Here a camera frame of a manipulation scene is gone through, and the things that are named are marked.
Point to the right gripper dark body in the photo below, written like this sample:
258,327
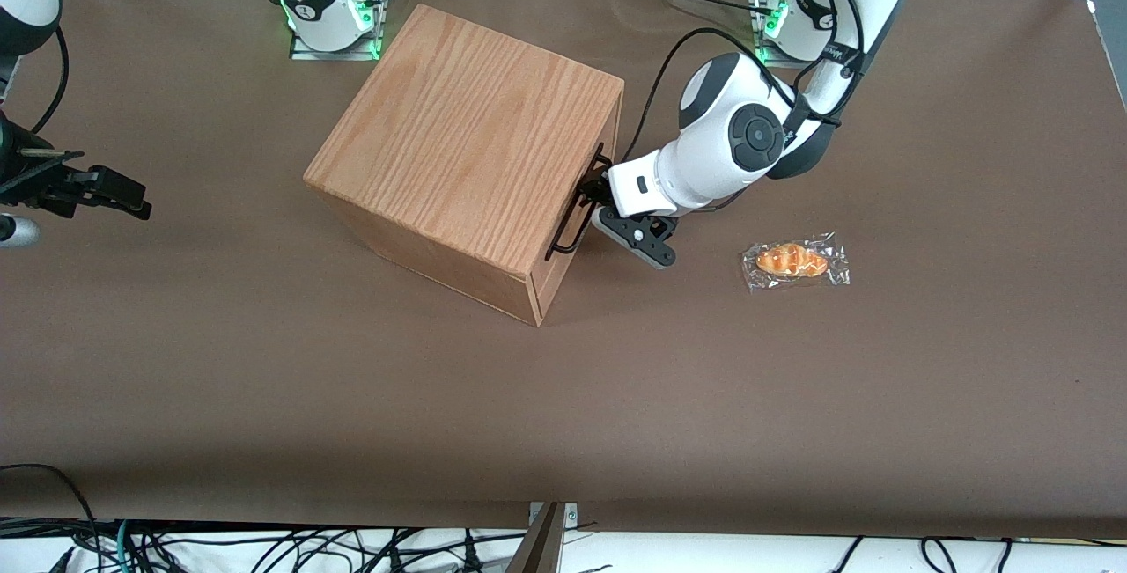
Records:
26,175

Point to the light wooden drawer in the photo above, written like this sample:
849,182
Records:
614,120

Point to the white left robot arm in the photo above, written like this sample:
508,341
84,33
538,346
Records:
731,133

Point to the light wooden drawer cabinet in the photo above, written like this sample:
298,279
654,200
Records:
458,142

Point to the bread roll in clear wrapper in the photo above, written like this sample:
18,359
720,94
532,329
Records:
792,260

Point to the brown paper table cover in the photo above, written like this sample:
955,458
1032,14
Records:
264,379

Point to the tan angled bar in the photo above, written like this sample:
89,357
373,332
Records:
539,547

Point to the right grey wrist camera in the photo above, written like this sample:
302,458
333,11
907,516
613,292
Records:
16,231

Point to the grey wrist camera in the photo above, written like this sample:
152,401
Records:
16,231
643,243

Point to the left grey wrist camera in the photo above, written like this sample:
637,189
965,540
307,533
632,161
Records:
643,243

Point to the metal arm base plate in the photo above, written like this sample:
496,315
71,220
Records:
304,49
768,54

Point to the small metal edge bracket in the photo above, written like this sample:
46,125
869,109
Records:
570,516

